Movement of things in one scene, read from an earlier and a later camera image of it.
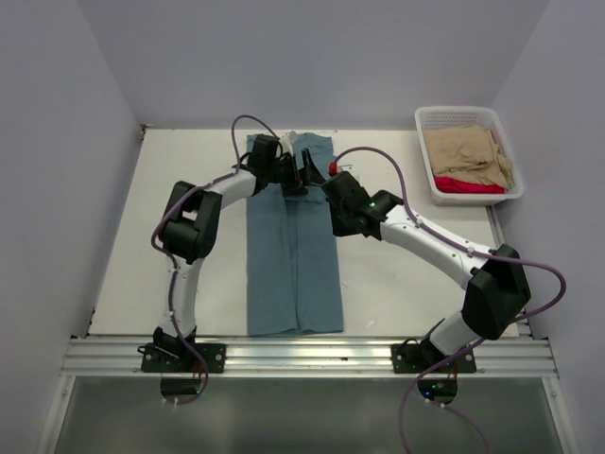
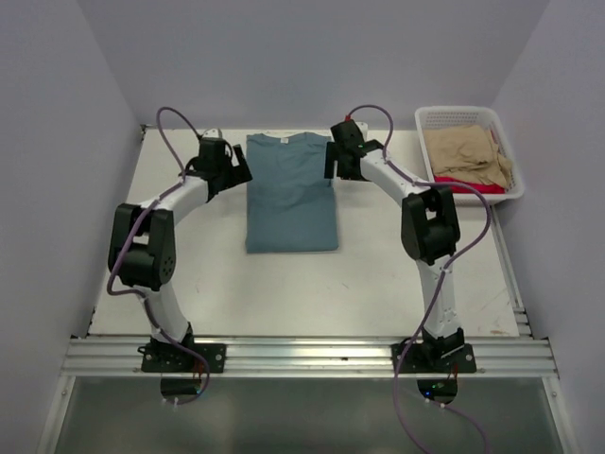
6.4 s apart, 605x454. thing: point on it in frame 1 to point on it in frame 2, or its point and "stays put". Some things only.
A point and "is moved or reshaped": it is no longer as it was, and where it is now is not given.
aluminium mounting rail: [310, 357] stays put
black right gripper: [337, 228] to [330, 160]
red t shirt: [446, 184] stays put
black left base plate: [157, 360] stays put
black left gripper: [295, 185] to [239, 174]
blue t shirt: [292, 274] is moved or reshaped
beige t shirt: [467, 152] stays put
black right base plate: [424, 358] stays put
